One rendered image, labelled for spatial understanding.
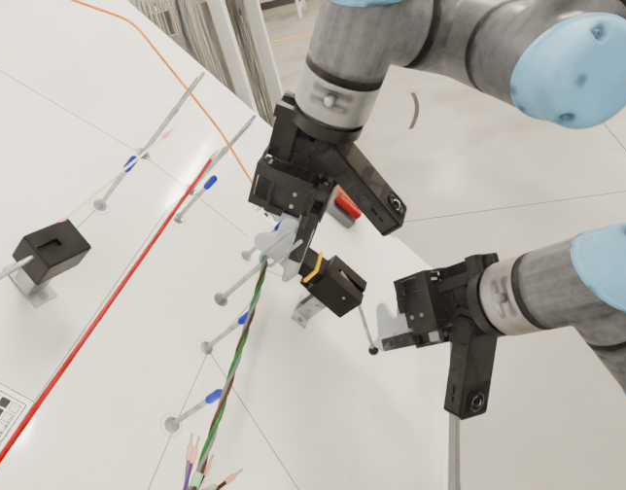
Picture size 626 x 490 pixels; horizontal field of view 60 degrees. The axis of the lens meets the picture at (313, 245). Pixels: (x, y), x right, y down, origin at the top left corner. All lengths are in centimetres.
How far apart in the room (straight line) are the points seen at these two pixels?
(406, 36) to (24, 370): 42
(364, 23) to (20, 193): 36
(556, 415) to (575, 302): 147
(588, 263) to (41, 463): 46
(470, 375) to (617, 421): 139
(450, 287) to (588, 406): 142
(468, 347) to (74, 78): 56
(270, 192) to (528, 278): 26
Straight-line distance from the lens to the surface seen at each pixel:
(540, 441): 189
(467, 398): 61
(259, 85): 166
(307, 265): 64
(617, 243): 48
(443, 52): 51
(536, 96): 41
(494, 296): 53
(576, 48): 40
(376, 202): 55
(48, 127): 67
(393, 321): 67
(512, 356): 210
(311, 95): 51
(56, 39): 79
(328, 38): 49
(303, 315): 70
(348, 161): 54
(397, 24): 48
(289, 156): 56
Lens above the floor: 156
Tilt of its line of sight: 34 degrees down
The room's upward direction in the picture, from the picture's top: 16 degrees counter-clockwise
